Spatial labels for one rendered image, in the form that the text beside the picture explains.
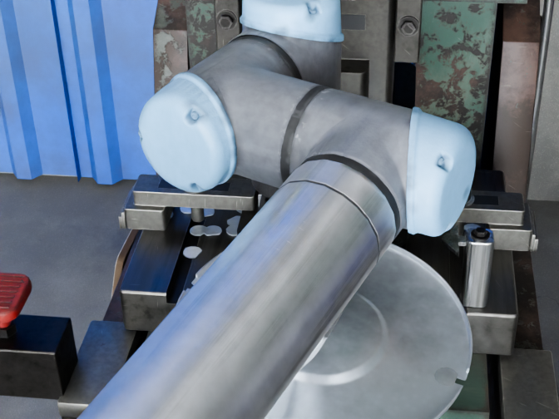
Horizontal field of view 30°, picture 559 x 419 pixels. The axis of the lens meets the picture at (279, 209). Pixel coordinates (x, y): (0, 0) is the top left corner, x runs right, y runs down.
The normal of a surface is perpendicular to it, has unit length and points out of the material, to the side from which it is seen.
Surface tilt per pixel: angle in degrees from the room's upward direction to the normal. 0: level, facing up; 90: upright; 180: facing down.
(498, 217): 90
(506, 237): 90
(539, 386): 0
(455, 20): 90
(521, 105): 73
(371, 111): 3
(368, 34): 90
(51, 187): 0
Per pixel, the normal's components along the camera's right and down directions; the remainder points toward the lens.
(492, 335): -0.12, 0.56
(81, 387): -0.02, -0.82
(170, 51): -0.12, 0.30
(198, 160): -0.53, 0.48
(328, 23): 0.72, 0.34
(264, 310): 0.39, -0.48
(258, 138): -0.50, 0.18
